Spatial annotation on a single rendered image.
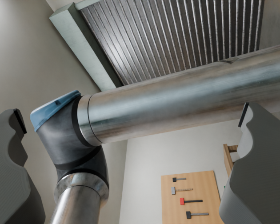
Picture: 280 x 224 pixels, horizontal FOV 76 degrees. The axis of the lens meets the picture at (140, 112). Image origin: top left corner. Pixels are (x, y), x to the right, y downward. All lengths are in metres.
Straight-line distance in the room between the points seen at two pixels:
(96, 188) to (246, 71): 0.35
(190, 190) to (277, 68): 3.02
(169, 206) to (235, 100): 3.03
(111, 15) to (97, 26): 0.28
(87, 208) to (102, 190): 0.06
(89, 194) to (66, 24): 2.59
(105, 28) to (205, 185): 2.88
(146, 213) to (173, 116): 3.13
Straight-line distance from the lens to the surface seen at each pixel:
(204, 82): 0.31
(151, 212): 3.37
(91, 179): 0.41
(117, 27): 2.92
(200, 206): 3.21
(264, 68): 0.33
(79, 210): 0.36
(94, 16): 2.94
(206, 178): 3.32
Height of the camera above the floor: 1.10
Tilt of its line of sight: 17 degrees up
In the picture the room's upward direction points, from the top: 102 degrees counter-clockwise
